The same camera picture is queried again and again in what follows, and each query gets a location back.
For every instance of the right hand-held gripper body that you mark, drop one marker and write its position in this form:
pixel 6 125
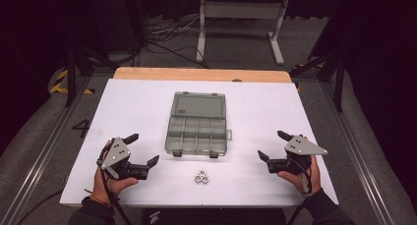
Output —
pixel 300 148

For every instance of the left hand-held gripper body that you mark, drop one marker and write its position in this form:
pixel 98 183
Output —
pixel 114 153

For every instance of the person's left hand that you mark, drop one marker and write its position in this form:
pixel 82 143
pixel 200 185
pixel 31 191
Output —
pixel 109 185

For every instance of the person's right hand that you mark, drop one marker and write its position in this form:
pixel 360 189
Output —
pixel 303 182

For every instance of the silver hex nut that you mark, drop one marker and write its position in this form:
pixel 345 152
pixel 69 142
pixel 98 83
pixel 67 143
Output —
pixel 205 180
pixel 202 172
pixel 197 178

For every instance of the clear plastic organizer box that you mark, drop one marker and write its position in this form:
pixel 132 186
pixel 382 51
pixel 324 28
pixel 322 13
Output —
pixel 196 123

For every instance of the person's lap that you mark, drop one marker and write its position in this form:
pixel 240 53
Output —
pixel 213 216

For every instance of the black tripod stand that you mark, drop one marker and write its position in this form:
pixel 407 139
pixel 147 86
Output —
pixel 337 74
pixel 72 71

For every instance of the yellow black floor tape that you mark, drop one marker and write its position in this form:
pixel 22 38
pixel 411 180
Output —
pixel 60 84

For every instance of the aluminium floor rail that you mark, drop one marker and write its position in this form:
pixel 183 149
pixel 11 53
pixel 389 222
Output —
pixel 42 153
pixel 357 153

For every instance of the white metal stand frame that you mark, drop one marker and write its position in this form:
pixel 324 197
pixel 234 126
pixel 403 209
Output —
pixel 241 12

